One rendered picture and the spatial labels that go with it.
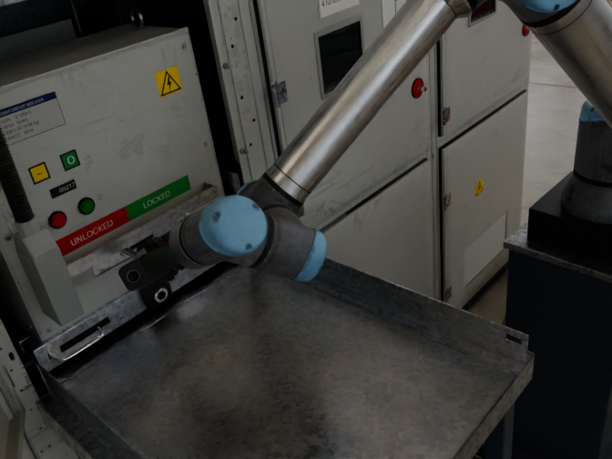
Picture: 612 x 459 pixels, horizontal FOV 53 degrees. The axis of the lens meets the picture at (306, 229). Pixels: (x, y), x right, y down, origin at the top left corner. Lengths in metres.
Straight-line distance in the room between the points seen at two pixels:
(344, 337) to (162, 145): 0.54
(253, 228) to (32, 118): 0.45
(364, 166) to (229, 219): 0.86
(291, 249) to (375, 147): 0.82
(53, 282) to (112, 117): 0.33
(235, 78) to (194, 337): 0.55
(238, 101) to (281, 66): 0.13
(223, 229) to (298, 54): 0.65
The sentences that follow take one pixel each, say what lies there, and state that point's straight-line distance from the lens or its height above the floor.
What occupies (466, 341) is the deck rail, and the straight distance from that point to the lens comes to 1.18.
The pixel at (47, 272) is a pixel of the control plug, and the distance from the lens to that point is 1.10.
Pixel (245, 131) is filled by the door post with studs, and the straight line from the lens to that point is 1.37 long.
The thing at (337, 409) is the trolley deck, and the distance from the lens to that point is 1.07.
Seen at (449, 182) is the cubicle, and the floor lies 0.66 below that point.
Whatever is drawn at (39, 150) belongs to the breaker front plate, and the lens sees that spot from 1.17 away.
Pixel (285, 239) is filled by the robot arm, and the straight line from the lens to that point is 0.94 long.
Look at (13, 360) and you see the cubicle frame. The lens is 1.23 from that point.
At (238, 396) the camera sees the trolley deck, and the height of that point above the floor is 0.85.
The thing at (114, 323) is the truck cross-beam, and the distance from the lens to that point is 1.33.
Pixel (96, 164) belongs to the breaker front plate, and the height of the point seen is 1.21.
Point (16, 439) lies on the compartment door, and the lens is 1.24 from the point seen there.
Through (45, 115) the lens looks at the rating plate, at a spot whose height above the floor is 1.33.
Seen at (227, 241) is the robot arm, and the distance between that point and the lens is 0.88.
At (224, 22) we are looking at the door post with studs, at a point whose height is 1.39.
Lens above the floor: 1.63
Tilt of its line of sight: 30 degrees down
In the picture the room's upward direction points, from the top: 8 degrees counter-clockwise
